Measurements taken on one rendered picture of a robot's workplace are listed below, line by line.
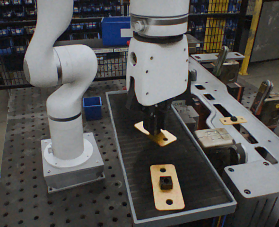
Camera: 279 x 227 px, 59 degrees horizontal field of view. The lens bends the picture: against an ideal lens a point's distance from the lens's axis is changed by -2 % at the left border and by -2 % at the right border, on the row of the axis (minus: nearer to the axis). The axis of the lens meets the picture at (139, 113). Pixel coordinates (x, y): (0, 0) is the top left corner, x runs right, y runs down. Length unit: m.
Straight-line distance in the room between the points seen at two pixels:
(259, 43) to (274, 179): 3.71
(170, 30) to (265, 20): 3.76
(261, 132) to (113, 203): 0.55
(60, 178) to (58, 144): 0.13
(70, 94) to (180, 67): 0.53
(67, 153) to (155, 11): 0.72
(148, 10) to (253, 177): 0.33
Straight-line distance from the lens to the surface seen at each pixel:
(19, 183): 1.11
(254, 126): 0.85
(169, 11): 0.35
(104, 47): 1.46
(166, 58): 0.38
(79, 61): 0.82
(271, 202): 0.50
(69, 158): 0.99
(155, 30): 0.35
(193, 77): 1.10
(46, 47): 0.77
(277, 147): 0.79
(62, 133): 0.92
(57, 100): 0.88
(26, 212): 1.00
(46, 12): 0.76
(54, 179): 0.99
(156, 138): 0.45
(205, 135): 0.62
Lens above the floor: 1.43
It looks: 31 degrees down
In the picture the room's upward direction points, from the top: straight up
